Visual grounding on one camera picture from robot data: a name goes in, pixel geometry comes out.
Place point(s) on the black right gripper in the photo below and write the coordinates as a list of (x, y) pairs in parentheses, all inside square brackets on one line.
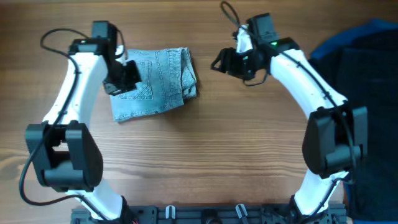
[(232, 62)]

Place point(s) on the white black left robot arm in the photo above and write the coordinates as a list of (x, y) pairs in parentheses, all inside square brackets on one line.
[(61, 149)]

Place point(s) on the dark blue garment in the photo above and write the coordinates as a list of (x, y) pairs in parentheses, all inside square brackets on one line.
[(347, 36)]

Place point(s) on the light blue denim shorts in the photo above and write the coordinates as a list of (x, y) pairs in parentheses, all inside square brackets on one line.
[(167, 81)]

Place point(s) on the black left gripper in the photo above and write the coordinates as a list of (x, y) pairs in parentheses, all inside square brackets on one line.
[(123, 78)]

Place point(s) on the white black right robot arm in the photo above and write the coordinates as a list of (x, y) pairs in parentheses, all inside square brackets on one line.
[(335, 140)]

